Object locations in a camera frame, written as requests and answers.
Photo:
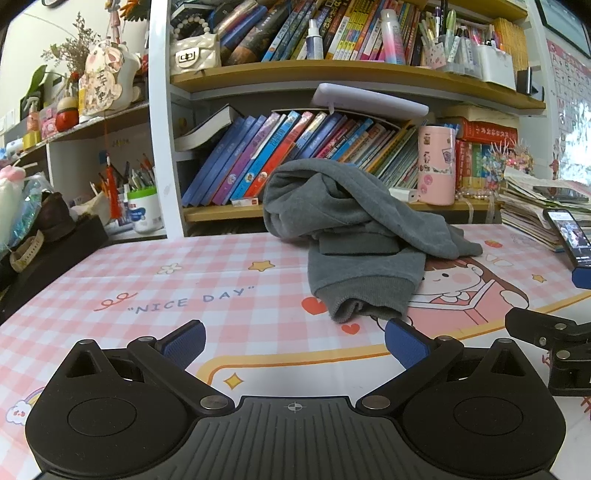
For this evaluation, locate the white desk organizer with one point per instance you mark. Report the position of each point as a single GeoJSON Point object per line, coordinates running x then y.
{"type": "Point", "coordinates": [496, 67]}

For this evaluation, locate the pink checked table mat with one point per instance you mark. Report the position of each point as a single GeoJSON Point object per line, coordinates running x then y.
{"type": "Point", "coordinates": [184, 277]}

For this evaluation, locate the row of yellow booklets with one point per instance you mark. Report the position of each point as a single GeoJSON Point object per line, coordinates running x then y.
{"type": "Point", "coordinates": [512, 41]}

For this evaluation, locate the green leafy plant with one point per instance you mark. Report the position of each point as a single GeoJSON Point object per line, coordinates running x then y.
{"type": "Point", "coordinates": [37, 78]}

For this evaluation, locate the alphabet wall poster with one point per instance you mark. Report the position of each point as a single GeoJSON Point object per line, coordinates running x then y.
{"type": "Point", "coordinates": [570, 101]}

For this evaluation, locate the pink sticker tumbler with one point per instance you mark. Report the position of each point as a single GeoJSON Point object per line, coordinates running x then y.
{"type": "Point", "coordinates": [436, 184]}

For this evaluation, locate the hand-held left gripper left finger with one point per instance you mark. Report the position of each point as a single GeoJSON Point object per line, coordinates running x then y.
{"type": "Point", "coordinates": [184, 345]}

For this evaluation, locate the white pen holder organiser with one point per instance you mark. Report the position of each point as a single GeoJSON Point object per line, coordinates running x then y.
{"type": "Point", "coordinates": [455, 37]}

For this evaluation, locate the red thick dictionary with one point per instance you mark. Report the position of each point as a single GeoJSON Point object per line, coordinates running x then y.
{"type": "Point", "coordinates": [485, 130]}

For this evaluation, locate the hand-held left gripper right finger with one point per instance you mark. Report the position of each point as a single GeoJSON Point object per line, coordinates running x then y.
{"type": "Point", "coordinates": [406, 344]}

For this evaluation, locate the cartoon hanging ornament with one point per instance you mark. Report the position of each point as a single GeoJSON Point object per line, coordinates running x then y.
{"type": "Point", "coordinates": [104, 78]}

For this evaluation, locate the bunch of pencils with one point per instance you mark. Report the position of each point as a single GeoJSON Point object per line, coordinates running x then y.
{"type": "Point", "coordinates": [138, 177]}

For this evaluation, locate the white side shelf unit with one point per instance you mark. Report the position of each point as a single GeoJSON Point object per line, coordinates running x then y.
{"type": "Point", "coordinates": [60, 154]}

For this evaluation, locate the white charger plug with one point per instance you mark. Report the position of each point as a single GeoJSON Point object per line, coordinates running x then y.
{"type": "Point", "coordinates": [404, 194]}

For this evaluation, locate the pink spray bottle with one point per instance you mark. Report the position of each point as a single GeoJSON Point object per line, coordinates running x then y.
{"type": "Point", "coordinates": [33, 120]}

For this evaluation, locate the white tub pen holder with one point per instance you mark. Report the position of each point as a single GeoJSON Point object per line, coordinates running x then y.
{"type": "Point", "coordinates": [145, 212]}

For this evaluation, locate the white spray bottle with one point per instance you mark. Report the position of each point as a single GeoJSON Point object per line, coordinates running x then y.
{"type": "Point", "coordinates": [315, 44]}

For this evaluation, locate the white wooden bookshelf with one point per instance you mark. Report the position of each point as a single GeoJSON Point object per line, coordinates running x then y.
{"type": "Point", "coordinates": [159, 138]}

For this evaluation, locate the black smartphone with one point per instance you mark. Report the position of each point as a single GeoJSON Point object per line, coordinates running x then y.
{"type": "Point", "coordinates": [570, 235]}

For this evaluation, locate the small pink box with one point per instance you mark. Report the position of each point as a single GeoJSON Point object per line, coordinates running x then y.
{"type": "Point", "coordinates": [48, 124]}

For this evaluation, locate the pink gradient bottle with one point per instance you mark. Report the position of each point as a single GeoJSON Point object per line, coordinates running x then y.
{"type": "Point", "coordinates": [392, 41]}

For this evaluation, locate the row of blue children's books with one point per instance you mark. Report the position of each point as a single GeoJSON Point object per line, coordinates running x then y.
{"type": "Point", "coordinates": [258, 157]}

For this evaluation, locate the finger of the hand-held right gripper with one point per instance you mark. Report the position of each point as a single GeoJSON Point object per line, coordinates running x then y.
{"type": "Point", "coordinates": [526, 323]}
{"type": "Point", "coordinates": [584, 278]}

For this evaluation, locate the small black box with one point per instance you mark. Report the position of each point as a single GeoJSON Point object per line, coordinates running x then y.
{"type": "Point", "coordinates": [526, 82]}

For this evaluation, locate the row of yellow-spined books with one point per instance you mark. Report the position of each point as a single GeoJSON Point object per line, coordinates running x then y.
{"type": "Point", "coordinates": [351, 27]}

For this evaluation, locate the cream quilted handbag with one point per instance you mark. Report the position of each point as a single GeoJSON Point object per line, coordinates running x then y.
{"type": "Point", "coordinates": [194, 55]}

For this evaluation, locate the red tassel ornament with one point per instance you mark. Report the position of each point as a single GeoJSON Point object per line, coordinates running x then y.
{"type": "Point", "coordinates": [112, 184]}

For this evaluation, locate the colourful bead ornament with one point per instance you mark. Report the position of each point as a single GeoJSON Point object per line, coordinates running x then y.
{"type": "Point", "coordinates": [512, 157]}

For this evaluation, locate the red wooden doll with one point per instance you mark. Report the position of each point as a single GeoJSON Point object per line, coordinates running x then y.
{"type": "Point", "coordinates": [67, 115]}

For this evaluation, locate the stack of paper booklets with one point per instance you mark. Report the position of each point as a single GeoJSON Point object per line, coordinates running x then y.
{"type": "Point", "coordinates": [521, 212]}

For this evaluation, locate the dried flower bunch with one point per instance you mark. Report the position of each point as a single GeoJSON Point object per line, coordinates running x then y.
{"type": "Point", "coordinates": [74, 46]}

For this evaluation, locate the white flat desk lamp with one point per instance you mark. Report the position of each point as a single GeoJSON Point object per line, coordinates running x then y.
{"type": "Point", "coordinates": [369, 101]}

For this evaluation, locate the beige wristwatch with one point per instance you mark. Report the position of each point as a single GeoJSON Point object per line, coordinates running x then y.
{"type": "Point", "coordinates": [25, 256]}

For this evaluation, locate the black case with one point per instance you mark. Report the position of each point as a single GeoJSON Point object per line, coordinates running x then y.
{"type": "Point", "coordinates": [78, 235]}

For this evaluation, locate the thick dark-covered book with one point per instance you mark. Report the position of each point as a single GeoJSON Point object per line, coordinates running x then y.
{"type": "Point", "coordinates": [207, 131]}

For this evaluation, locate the small red white box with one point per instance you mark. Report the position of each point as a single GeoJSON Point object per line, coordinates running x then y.
{"type": "Point", "coordinates": [244, 202]}

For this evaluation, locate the dark brown hat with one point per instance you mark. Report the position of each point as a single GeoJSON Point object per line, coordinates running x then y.
{"type": "Point", "coordinates": [55, 217]}

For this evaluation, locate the black framed picture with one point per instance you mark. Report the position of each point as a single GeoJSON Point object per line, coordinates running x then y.
{"type": "Point", "coordinates": [565, 18]}

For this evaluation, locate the grey sweatshirt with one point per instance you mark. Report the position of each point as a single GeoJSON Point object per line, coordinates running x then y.
{"type": "Point", "coordinates": [360, 194]}

